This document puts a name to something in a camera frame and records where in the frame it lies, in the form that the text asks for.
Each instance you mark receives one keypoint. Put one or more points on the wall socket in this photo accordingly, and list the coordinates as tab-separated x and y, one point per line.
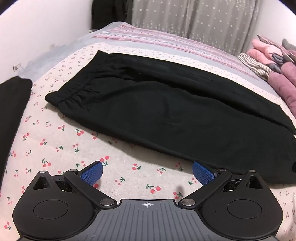
16	67

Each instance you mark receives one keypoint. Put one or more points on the pink striped blanket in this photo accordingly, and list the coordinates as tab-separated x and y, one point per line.
166	39

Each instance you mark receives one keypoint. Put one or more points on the pink garment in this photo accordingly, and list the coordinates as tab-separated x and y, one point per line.
261	52

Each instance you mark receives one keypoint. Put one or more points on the black pants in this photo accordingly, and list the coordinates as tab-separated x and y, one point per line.
166	111

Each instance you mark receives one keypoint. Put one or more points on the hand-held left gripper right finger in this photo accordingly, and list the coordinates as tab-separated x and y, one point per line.
203	172

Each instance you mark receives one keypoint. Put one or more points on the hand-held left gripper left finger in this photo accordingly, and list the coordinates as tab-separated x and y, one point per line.
91	172

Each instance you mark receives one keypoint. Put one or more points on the grey dotted curtain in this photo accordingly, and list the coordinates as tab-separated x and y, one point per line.
196	20

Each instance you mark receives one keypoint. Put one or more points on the mauve garment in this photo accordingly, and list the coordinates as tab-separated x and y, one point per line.
284	83

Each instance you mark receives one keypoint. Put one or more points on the brown striped cloth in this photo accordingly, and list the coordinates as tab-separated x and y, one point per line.
255	66

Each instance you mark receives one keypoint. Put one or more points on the folded black garment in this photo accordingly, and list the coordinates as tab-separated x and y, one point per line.
11	120

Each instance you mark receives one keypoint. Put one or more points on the cherry print bed sheet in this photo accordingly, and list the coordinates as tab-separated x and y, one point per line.
57	148

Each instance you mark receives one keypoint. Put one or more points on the dark hanging clothing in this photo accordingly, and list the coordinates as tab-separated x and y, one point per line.
111	11

